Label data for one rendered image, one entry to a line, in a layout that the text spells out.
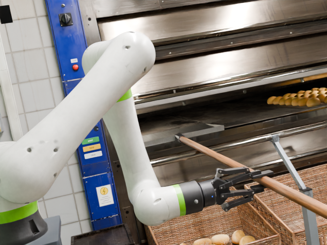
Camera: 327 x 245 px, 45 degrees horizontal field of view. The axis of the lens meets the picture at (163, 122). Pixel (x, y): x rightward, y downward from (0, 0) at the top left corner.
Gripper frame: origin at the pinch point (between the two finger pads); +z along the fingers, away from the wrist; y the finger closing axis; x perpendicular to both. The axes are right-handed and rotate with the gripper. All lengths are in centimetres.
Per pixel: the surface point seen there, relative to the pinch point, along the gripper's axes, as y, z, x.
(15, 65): -54, -76, -99
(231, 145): 1, 16, -62
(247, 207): 40, 27, -81
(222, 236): 53, 11, -83
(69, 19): -72, -46, -94
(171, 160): 2, -14, -62
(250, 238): 53, 23, -74
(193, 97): -23, 8, -85
